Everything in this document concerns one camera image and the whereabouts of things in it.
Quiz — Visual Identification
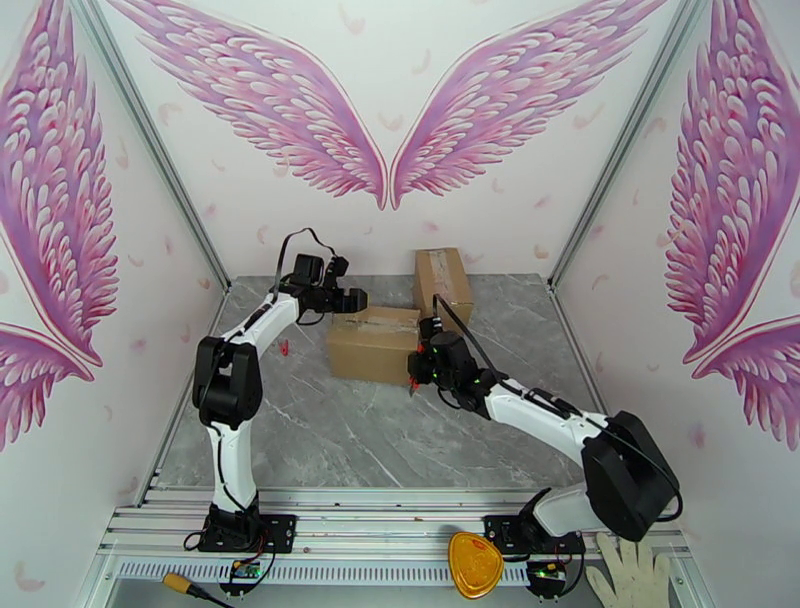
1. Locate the brown taped cardboard box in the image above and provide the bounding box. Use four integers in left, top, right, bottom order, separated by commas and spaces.
412, 247, 474, 321
326, 306, 422, 386

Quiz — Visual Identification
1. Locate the yellow rounded plastic case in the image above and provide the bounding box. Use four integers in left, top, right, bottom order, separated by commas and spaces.
447, 531, 506, 601

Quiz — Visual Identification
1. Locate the white work glove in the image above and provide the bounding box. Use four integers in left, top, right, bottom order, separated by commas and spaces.
584, 529, 673, 608

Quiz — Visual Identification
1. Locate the aluminium rail frame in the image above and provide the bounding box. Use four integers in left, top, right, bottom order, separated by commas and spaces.
79, 486, 715, 608

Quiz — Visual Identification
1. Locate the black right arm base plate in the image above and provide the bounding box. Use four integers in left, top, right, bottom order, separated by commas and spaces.
484, 514, 588, 558

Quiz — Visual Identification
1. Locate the aluminium corner post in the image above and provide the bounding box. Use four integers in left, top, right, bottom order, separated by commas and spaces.
67, 0, 234, 294
548, 0, 715, 290

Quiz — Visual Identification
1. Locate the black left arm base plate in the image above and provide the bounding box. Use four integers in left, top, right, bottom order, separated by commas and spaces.
198, 513, 297, 555

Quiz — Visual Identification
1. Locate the white slotted cable tray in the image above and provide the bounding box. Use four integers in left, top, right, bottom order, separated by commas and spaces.
114, 560, 534, 588

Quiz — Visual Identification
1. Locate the red black power wire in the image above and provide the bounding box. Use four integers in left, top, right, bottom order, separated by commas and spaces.
499, 543, 590, 598
182, 528, 281, 592

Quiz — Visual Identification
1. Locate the yellow plug black cable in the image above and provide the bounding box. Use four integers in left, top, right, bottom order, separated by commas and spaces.
162, 572, 238, 608

